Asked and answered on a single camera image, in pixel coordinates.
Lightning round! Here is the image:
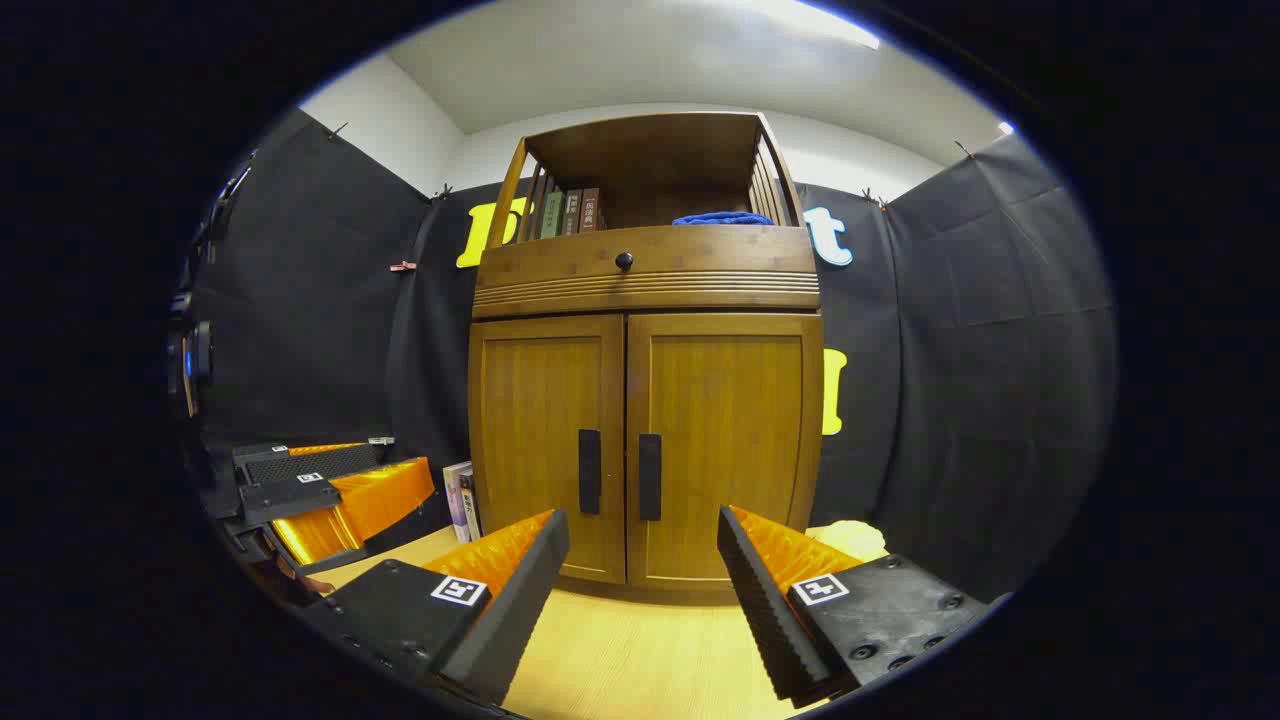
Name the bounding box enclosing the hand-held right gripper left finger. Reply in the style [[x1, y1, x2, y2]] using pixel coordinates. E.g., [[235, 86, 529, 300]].
[[300, 508, 571, 706]]

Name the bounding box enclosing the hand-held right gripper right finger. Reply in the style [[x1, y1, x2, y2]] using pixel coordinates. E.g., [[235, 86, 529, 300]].
[[717, 505, 991, 709]]

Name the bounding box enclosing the wooden cabinet door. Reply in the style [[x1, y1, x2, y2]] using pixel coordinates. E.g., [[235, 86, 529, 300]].
[[626, 313, 823, 591], [478, 315, 627, 584]]

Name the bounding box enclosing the wooden double-door shoe cabinet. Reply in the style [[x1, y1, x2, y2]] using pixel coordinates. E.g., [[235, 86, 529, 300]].
[[467, 111, 826, 593]]

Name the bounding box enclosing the wooden cabinet drawer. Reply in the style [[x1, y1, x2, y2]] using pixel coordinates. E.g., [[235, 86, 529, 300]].
[[473, 225, 821, 319]]

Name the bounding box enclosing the white purple book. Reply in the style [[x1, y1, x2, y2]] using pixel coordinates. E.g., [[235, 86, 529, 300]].
[[443, 461, 473, 544]]

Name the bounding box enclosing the pale yellow soft toy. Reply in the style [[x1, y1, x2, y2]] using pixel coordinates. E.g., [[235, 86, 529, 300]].
[[805, 520, 889, 563]]

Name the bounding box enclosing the black backdrop cloth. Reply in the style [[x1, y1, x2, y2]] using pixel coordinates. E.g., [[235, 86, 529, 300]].
[[190, 108, 1118, 601]]

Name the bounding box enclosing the ceiling light panel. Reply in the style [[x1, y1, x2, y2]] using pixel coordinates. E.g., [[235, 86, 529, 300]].
[[770, 0, 881, 51]]

